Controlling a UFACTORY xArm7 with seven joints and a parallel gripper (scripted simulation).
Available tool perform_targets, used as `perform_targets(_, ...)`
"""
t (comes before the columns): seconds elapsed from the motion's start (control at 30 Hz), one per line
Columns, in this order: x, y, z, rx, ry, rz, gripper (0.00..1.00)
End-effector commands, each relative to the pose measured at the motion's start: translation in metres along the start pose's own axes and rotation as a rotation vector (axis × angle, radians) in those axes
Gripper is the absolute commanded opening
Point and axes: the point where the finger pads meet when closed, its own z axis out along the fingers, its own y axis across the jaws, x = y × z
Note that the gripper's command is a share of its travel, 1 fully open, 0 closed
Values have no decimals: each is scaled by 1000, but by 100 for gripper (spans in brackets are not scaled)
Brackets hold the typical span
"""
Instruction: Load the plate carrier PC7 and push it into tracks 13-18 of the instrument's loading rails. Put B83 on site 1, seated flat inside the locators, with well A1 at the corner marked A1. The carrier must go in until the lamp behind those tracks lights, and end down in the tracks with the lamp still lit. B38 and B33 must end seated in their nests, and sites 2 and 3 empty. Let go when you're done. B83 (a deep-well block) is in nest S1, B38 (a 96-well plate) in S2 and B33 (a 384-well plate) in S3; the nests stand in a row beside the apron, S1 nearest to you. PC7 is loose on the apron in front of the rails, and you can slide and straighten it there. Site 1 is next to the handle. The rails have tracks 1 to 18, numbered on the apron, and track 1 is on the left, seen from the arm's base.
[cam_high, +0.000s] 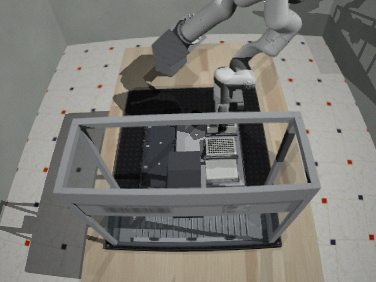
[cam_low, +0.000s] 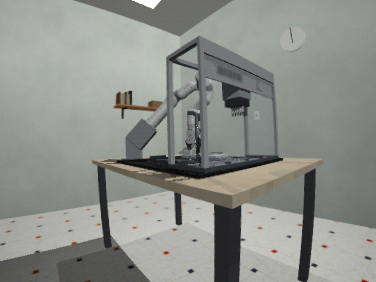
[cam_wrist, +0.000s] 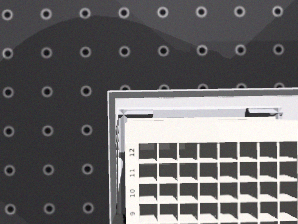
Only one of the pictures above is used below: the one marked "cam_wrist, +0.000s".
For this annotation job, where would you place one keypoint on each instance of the white deep-well block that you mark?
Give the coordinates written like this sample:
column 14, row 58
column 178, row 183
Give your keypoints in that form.
column 169, row 152

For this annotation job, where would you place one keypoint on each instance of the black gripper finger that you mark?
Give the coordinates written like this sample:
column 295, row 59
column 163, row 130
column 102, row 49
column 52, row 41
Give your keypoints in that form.
column 119, row 219

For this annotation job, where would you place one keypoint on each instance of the dark grey perforated base plate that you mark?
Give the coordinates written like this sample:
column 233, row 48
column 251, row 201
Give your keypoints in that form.
column 58, row 59

